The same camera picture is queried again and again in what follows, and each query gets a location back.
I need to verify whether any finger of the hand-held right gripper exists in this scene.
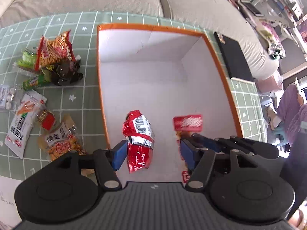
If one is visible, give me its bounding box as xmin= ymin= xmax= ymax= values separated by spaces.
xmin=191 ymin=132 xmax=280 ymax=160

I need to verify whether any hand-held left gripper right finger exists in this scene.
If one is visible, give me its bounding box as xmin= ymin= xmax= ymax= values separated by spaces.
xmin=180 ymin=139 xmax=258 ymax=192

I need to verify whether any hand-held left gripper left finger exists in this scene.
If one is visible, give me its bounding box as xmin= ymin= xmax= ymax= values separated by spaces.
xmin=49 ymin=140 xmax=129 ymax=192

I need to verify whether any red foil snack packet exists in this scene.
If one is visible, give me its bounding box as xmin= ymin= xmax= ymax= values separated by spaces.
xmin=123 ymin=110 xmax=155 ymax=174

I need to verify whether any red and clear snack packet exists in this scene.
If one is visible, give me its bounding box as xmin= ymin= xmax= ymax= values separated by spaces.
xmin=173 ymin=114 xmax=203 ymax=184

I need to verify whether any orange cardboard box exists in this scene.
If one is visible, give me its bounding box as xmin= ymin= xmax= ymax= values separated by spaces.
xmin=97 ymin=23 xmax=244 ymax=188

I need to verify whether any green candy packet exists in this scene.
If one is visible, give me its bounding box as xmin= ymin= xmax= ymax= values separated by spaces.
xmin=22 ymin=73 xmax=52 ymax=91

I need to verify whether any green checked tablecloth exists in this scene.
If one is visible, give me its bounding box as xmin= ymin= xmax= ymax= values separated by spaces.
xmin=0 ymin=11 xmax=268 ymax=180

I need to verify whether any beige orange snack packet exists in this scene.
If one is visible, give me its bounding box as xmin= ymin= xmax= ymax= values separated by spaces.
xmin=37 ymin=115 xmax=88 ymax=162

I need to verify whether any pink bag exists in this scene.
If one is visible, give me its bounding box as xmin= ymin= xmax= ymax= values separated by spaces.
xmin=258 ymin=72 xmax=284 ymax=94

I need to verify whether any white paper sheet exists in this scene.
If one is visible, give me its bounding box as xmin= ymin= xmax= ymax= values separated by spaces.
xmin=295 ymin=77 xmax=307 ymax=106

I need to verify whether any small red gold packet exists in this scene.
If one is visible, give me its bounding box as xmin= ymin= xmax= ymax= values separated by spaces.
xmin=36 ymin=109 xmax=57 ymax=131

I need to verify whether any black flat box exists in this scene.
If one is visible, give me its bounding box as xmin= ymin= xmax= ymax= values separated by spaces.
xmin=214 ymin=32 xmax=255 ymax=82

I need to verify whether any dark brown snack packet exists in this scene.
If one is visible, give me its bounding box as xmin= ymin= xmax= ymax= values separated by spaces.
xmin=51 ymin=61 xmax=84 ymax=87

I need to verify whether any white carrot print packet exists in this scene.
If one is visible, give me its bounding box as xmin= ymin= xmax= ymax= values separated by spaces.
xmin=4 ymin=90 xmax=48 ymax=159

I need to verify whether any floral pouch on sofa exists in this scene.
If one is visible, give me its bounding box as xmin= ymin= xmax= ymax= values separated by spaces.
xmin=260 ymin=20 xmax=286 ymax=60

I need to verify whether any white paper bag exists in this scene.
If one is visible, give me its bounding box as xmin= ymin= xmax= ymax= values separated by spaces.
xmin=0 ymin=175 xmax=24 ymax=228

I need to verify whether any orange noodle snack packet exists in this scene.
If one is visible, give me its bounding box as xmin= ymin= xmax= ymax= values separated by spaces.
xmin=35 ymin=29 xmax=76 ymax=72

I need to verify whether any white tablet packet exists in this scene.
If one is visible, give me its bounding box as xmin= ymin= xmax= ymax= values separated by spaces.
xmin=0 ymin=84 xmax=17 ymax=112

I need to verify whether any light green snack packet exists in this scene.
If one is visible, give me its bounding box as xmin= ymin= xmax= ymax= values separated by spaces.
xmin=17 ymin=48 xmax=39 ymax=71

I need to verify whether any white smartphone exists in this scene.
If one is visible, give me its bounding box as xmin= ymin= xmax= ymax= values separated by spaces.
xmin=242 ymin=1 xmax=264 ymax=17

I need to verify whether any white desk shelf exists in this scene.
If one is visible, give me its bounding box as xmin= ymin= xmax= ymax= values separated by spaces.
xmin=252 ymin=0 xmax=307 ymax=60

